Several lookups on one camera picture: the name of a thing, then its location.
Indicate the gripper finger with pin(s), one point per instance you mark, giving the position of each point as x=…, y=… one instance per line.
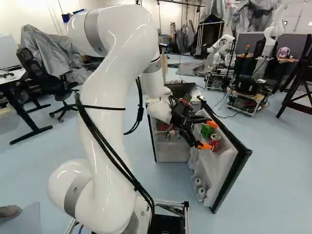
x=190, y=140
x=202, y=120

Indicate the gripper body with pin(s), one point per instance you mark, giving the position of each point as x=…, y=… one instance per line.
x=180, y=113

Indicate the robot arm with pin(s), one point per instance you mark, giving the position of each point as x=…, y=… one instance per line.
x=107, y=97

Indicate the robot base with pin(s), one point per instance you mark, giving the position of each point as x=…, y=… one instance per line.
x=168, y=219

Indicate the green drink can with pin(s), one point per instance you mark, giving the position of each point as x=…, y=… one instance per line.
x=206, y=131

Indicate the red drink can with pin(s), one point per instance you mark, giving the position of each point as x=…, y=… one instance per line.
x=215, y=144
x=162, y=127

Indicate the small silver fridge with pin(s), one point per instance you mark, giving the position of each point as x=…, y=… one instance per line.
x=168, y=151

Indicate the open fridge door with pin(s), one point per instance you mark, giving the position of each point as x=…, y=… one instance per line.
x=219, y=170

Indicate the wheeled equipment cart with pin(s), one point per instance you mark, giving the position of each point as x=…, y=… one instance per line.
x=248, y=97

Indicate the white robot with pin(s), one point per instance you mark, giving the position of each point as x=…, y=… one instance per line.
x=223, y=46

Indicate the black office chair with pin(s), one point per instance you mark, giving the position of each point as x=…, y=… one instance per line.
x=44, y=80

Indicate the grey cover sheet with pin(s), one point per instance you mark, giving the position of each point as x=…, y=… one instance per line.
x=53, y=51

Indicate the white desk with black legs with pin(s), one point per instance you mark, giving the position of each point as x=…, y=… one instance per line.
x=12, y=76

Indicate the dark wooden frame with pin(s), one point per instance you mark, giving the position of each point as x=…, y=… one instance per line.
x=301, y=80

